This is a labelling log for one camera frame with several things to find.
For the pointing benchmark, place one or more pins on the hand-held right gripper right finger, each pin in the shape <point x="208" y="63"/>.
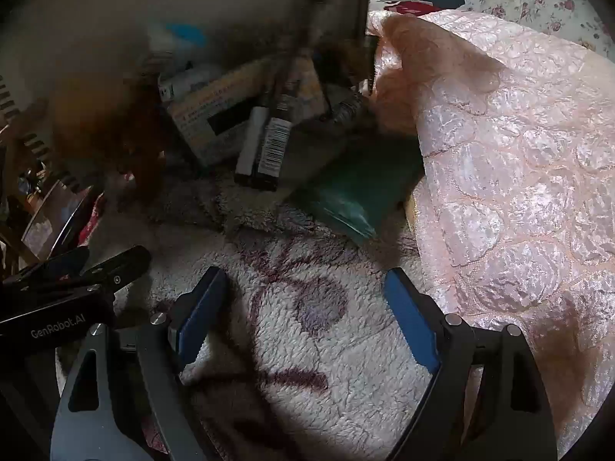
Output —
<point x="413" y="326"/>

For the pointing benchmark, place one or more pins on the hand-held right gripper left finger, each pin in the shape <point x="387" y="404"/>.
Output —
<point x="199" y="319"/>

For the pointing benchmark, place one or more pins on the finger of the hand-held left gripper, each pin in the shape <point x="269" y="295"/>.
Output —
<point x="120" y="269"/>
<point x="65" y="261"/>

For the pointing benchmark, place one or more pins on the green and black snack packet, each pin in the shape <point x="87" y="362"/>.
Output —
<point x="355" y="192"/>

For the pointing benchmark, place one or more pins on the beige cracker pack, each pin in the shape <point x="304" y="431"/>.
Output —
<point x="206" y="115"/>

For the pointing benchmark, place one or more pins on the long brown snack box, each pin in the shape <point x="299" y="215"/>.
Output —
<point x="271" y="149"/>

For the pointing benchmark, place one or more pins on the clear zip bag brown snacks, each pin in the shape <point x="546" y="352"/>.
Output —
<point x="129" y="120"/>

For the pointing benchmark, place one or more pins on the white fluffy printed blanket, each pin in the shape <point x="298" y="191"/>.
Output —
<point x="298" y="345"/>

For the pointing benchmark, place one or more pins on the pink quilted blanket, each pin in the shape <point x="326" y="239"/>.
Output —
<point x="504" y="153"/>

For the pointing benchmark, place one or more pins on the silver foil packet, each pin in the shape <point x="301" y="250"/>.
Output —
<point x="346" y="110"/>

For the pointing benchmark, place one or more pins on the dark wooden post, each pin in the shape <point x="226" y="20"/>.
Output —
<point x="361" y="0"/>

